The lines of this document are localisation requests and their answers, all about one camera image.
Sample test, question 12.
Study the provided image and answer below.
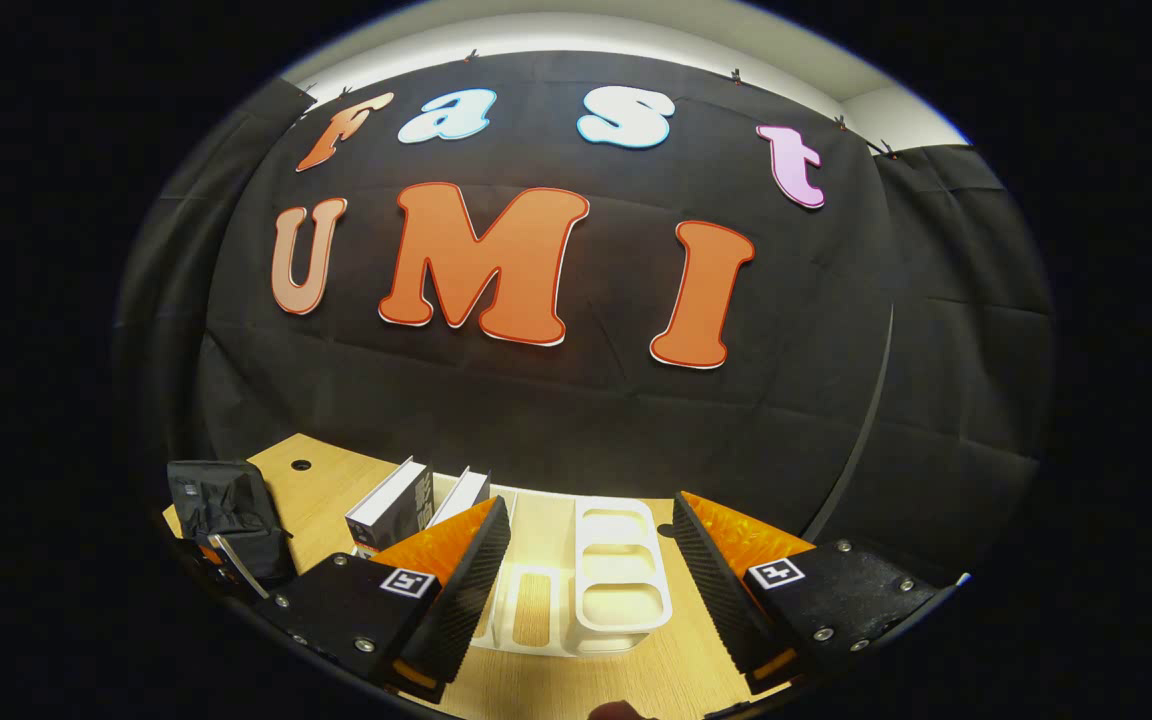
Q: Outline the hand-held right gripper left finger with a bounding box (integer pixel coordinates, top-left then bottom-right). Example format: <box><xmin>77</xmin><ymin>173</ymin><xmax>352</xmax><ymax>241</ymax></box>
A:
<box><xmin>276</xmin><ymin>495</ymin><xmax>514</xmax><ymax>706</ymax></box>

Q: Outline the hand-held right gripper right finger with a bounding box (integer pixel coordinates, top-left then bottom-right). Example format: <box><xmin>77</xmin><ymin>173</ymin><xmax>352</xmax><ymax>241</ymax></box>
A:
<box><xmin>671</xmin><ymin>489</ymin><xmax>942</xmax><ymax>698</ymax></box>

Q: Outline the black schoolbag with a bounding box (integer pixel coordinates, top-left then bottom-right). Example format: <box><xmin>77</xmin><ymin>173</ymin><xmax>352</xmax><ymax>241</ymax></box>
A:
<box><xmin>166</xmin><ymin>459</ymin><xmax>299</xmax><ymax>601</ymax></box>

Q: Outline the white bookshelf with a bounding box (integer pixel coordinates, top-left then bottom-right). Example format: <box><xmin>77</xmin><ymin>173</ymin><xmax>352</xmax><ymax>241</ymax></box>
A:
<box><xmin>348</xmin><ymin>484</ymin><xmax>675</xmax><ymax>661</ymax></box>

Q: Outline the book with blue cover picture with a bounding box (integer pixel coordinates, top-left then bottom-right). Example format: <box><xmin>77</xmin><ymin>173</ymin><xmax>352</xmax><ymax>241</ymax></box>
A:
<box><xmin>429</xmin><ymin>466</ymin><xmax>493</xmax><ymax>531</ymax></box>

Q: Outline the book with grey cover picture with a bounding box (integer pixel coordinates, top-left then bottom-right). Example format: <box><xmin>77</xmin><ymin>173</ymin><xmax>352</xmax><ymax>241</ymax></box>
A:
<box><xmin>345</xmin><ymin>457</ymin><xmax>435</xmax><ymax>558</ymax></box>

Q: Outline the black curved cable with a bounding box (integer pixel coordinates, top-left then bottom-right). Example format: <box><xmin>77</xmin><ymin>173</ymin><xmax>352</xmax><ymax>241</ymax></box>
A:
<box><xmin>799</xmin><ymin>305</ymin><xmax>895</xmax><ymax>546</ymax></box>

